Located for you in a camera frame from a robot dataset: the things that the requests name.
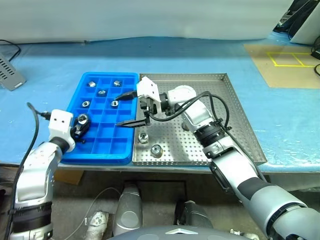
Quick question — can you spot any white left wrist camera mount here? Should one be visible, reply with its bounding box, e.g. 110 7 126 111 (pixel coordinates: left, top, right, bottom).
48 108 76 151

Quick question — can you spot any perforated steel tray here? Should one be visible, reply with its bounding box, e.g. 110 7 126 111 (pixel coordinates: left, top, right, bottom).
131 72 268 167

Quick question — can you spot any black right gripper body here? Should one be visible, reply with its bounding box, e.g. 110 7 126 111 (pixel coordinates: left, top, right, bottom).
139 96 161 117

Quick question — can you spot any white slanted panel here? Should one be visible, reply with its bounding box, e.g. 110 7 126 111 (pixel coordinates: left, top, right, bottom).
289 0 320 46

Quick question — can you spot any black cable with plug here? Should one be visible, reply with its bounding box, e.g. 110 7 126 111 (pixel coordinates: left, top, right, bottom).
311 34 320 77

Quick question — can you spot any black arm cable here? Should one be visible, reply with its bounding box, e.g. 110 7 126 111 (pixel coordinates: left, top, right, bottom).
9 101 52 216
149 91 232 132

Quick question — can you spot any grey vented metal box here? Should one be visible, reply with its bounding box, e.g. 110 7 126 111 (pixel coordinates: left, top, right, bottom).
0 52 27 92

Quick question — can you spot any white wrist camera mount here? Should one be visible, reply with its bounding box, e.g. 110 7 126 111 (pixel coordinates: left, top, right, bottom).
48 108 76 151
136 76 162 104

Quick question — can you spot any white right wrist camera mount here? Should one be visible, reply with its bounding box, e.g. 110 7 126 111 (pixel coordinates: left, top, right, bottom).
136 76 162 104

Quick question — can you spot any blue compartment plastic tray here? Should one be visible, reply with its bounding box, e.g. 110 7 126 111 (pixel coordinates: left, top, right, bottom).
59 71 140 165

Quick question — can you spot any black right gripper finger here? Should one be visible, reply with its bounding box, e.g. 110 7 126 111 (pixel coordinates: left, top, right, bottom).
115 111 151 128
114 90 139 101

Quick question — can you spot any blue plastic table cover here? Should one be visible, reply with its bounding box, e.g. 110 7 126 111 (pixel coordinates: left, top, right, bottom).
0 37 320 173

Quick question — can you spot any dark rounded robot leg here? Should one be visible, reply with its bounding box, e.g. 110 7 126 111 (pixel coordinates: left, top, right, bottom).
173 199 213 230

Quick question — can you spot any black cable loop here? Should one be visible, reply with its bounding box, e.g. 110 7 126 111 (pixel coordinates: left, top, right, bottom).
0 39 21 62

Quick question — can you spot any brown cardboard piece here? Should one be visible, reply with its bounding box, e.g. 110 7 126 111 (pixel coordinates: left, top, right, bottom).
53 170 85 186

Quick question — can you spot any grey rounded robot leg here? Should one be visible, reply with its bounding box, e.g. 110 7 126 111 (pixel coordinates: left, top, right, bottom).
112 183 143 237

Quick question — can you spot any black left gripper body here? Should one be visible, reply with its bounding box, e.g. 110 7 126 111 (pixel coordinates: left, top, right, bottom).
70 125 85 145

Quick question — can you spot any thin white floor cable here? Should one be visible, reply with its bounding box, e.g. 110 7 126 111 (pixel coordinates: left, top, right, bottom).
84 187 121 226

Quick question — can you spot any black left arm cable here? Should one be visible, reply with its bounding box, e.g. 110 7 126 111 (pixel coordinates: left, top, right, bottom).
9 101 52 216

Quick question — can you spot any dark grey robot torso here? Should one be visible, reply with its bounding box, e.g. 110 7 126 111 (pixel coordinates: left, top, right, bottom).
104 224 251 240

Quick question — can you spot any black device with label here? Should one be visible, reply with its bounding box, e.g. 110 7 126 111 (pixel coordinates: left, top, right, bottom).
273 0 316 33

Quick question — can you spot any brown cardboard sheet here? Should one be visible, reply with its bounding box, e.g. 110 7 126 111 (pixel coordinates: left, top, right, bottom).
243 43 320 89

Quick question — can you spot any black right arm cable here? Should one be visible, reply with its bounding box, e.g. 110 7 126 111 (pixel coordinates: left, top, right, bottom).
149 91 232 132

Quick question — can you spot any metal nut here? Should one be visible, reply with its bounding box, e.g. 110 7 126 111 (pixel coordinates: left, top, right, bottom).
137 131 150 144
150 144 163 157

